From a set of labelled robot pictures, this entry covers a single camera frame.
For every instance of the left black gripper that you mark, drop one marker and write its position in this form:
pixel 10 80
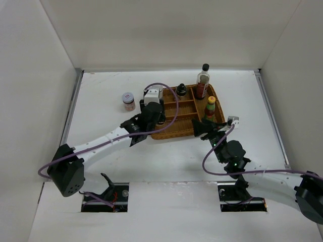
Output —
pixel 161 120

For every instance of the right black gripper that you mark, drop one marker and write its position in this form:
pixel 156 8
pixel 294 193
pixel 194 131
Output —
pixel 200 128

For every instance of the green-label yellow-cap sauce bottle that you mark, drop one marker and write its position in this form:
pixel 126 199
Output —
pixel 209 111

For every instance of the black-cap spice shaker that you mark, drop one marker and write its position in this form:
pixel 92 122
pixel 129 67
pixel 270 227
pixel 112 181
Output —
pixel 181 91

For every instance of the tall red-label sauce bottle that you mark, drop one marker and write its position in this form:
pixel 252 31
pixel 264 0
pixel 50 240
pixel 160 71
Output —
pixel 202 82

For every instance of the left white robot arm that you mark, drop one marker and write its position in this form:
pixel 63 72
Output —
pixel 70 176

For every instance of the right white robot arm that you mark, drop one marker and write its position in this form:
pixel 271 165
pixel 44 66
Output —
pixel 299 190

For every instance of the red-white-lid spice jar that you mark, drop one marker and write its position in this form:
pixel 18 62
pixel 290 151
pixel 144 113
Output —
pixel 128 101

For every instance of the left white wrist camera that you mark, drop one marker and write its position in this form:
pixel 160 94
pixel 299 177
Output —
pixel 153 94

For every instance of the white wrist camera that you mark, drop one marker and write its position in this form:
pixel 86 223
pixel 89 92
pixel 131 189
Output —
pixel 153 94
pixel 233 120

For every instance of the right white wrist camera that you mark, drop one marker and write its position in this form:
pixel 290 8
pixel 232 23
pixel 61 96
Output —
pixel 233 120

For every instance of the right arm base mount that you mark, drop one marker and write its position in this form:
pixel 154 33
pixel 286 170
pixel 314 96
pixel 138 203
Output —
pixel 235 199

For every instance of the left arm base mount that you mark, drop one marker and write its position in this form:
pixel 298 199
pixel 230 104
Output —
pixel 113 199

